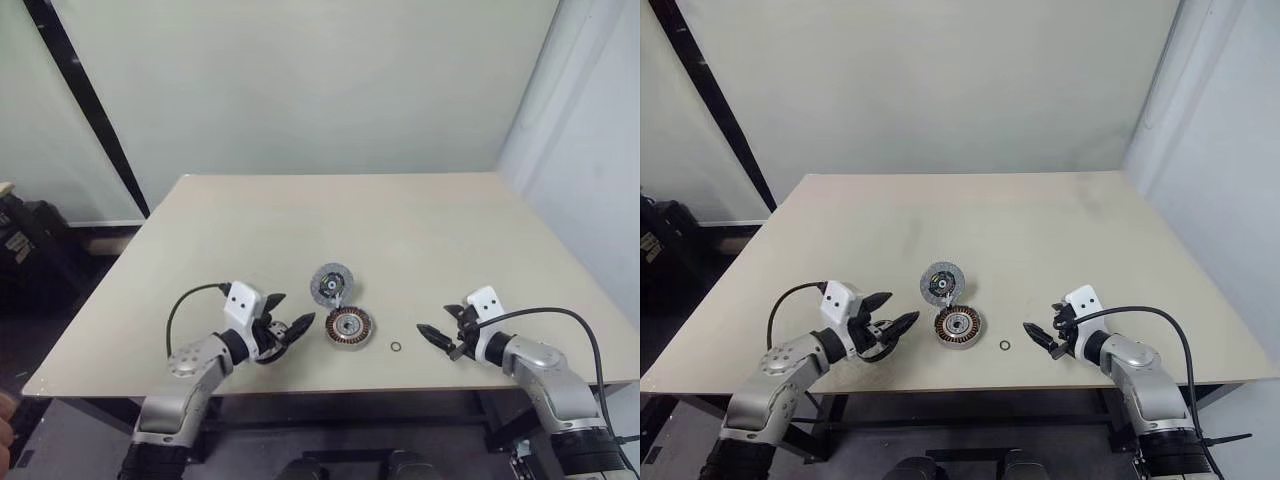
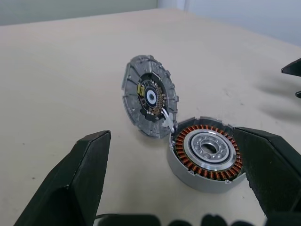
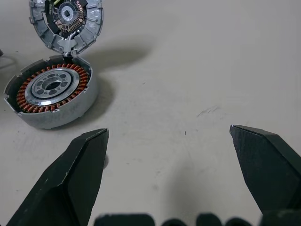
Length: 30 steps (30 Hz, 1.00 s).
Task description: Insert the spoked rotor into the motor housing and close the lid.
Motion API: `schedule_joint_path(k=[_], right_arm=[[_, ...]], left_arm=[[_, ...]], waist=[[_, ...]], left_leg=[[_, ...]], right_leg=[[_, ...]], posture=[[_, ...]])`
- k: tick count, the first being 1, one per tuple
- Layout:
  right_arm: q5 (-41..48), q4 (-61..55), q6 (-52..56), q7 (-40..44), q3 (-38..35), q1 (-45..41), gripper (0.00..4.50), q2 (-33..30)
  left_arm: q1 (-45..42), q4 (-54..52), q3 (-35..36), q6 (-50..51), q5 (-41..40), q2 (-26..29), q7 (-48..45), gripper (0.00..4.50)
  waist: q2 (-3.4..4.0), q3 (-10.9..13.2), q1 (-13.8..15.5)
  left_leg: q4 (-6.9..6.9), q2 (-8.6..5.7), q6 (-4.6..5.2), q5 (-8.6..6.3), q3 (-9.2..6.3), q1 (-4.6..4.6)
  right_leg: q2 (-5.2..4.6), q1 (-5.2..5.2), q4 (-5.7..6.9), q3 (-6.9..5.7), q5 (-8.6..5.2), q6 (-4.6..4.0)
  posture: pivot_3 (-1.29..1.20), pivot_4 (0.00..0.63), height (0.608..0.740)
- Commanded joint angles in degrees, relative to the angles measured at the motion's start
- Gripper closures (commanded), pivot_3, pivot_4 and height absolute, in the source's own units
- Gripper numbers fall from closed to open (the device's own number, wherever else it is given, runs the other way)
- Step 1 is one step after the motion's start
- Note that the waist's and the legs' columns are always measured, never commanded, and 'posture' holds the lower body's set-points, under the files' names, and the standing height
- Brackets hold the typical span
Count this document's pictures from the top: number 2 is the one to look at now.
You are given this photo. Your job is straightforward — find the silver motor housing with copper windings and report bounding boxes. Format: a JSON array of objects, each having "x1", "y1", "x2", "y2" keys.
[{"x1": 166, "y1": 115, "x2": 247, "y2": 194}]

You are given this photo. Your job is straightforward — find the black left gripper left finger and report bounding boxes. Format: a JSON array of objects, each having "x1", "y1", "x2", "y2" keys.
[{"x1": 14, "y1": 130, "x2": 111, "y2": 226}]

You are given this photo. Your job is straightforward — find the small grey metal part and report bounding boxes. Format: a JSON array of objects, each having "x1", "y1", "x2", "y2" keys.
[{"x1": 121, "y1": 53, "x2": 180, "y2": 137}]

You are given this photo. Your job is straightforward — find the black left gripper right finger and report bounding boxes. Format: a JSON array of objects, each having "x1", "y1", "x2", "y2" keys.
[{"x1": 233, "y1": 126, "x2": 301, "y2": 226}]

